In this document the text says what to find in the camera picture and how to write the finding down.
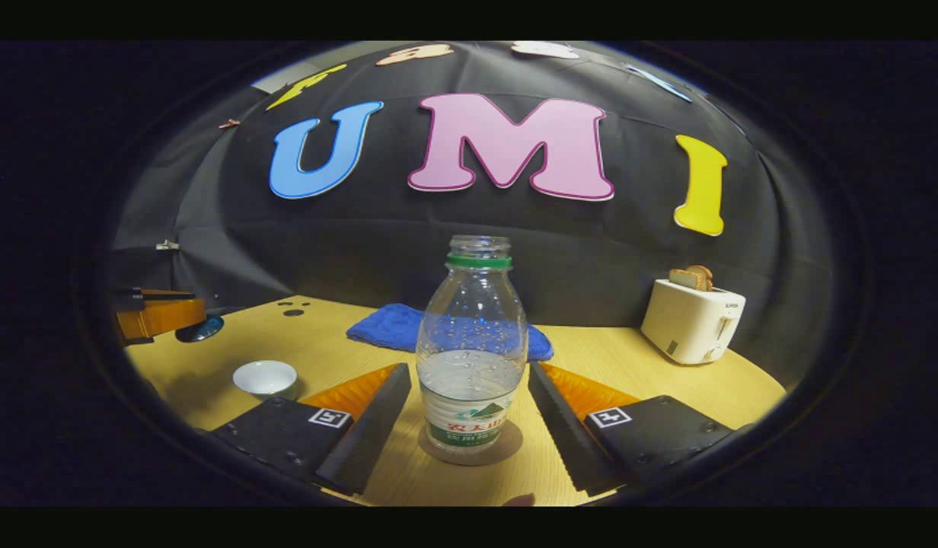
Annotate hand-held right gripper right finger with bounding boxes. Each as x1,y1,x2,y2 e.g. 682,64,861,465
527,362,737,496

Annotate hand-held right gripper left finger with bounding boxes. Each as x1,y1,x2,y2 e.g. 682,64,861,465
210,363,413,496

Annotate round brown coaster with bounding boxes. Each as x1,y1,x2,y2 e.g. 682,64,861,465
418,419,525,467

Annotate white teacup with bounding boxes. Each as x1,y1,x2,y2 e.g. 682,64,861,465
232,360,298,400

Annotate clear plastic water bottle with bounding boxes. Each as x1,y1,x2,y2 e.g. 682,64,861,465
416,234,529,467

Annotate blue towel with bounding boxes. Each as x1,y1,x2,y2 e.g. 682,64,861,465
346,303,555,363

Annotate white toaster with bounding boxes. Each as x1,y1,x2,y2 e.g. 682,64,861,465
640,278,747,366

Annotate black backdrop cloth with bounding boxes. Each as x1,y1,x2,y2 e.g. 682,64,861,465
111,42,831,389

